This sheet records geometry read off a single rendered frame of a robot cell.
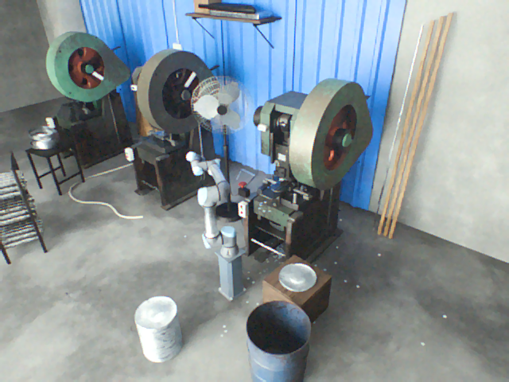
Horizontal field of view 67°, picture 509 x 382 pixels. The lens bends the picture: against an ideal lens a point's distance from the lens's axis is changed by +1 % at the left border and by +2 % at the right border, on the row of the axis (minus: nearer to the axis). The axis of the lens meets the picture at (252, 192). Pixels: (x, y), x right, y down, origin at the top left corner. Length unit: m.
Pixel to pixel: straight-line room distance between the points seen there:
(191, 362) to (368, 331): 1.37
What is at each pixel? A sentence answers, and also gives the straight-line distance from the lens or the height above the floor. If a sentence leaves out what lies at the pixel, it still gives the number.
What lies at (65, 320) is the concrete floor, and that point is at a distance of 3.61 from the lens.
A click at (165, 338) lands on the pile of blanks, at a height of 0.23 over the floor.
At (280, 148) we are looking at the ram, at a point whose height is 1.14.
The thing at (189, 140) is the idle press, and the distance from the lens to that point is 4.55.
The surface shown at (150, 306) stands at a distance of 2.96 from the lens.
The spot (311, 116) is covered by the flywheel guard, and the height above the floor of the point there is 1.58.
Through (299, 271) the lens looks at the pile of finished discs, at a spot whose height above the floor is 0.37.
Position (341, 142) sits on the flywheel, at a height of 1.33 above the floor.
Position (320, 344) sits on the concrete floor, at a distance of 3.14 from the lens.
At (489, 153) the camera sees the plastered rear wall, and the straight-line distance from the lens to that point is 3.90.
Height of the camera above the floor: 2.50
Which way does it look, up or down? 32 degrees down
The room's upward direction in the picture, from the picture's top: 1 degrees counter-clockwise
